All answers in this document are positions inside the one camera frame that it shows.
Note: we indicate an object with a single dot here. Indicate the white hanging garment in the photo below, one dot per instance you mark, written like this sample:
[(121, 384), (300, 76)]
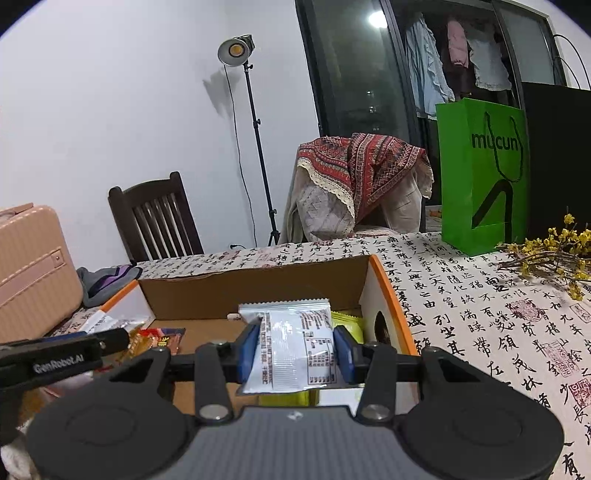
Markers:
[(489, 64)]

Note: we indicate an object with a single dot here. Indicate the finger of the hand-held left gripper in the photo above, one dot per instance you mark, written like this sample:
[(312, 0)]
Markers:
[(113, 342)]

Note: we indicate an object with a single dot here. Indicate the orange cardboard box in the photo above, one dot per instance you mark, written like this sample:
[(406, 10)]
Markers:
[(277, 290)]

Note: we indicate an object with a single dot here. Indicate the dark wooden chair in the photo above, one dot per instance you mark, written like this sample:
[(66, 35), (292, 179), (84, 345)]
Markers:
[(143, 189)]

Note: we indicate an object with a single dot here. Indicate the red snack packet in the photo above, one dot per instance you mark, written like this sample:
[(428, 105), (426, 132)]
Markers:
[(161, 339)]

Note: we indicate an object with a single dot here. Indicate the white snack packet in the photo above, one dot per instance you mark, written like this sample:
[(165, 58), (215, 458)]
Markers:
[(295, 350), (104, 323)]

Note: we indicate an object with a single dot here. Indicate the yellow flower branch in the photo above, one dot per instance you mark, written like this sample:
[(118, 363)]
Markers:
[(554, 244)]

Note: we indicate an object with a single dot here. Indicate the pink suitcase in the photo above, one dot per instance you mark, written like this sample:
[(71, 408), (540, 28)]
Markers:
[(32, 277)]

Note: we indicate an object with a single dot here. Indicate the chair draped with patterned cloth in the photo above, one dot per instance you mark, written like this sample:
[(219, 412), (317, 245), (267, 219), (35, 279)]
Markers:
[(323, 212)]

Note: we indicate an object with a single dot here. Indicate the black sliding glass door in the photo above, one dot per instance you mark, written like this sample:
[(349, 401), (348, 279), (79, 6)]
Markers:
[(351, 92)]

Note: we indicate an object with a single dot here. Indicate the black studio light stand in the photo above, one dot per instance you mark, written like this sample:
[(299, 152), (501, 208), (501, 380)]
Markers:
[(235, 48)]

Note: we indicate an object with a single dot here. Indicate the green paper bag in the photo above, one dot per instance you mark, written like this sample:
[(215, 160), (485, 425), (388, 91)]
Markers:
[(461, 194)]

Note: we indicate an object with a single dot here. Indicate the black paper bag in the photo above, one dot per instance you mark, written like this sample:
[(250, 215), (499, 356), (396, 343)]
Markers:
[(558, 161)]

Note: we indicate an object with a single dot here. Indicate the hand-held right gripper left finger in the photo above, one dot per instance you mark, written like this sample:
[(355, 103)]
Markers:
[(249, 355)]

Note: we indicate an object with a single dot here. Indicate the person's left forearm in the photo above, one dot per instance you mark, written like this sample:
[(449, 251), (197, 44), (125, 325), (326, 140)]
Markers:
[(14, 461)]

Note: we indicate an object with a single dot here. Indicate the red patterned cloth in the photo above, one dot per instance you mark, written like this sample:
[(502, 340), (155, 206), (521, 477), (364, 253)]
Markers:
[(369, 175)]

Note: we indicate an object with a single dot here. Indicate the light blue hanging shirt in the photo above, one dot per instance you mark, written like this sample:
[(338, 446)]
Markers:
[(427, 69)]

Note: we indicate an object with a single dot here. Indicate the grey purple pouch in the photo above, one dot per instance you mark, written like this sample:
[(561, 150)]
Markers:
[(99, 286)]

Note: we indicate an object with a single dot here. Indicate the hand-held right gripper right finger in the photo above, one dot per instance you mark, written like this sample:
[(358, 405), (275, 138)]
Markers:
[(345, 357)]

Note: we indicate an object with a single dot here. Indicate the pink hanging garment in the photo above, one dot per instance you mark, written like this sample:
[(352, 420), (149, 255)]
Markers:
[(457, 46)]

